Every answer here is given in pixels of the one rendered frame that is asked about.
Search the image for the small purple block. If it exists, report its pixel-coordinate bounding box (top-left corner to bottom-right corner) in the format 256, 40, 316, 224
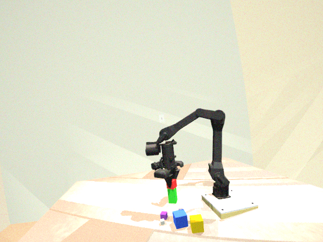
160, 211, 168, 220

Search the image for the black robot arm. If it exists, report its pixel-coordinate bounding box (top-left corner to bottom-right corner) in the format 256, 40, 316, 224
145, 108, 231, 199

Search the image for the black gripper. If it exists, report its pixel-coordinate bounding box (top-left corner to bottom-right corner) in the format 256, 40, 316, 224
153, 154, 184, 188

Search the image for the red block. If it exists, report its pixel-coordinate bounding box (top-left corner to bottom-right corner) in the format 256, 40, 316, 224
167, 179, 177, 190

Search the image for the green block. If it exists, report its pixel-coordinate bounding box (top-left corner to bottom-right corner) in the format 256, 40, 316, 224
169, 194, 178, 204
168, 187, 177, 197

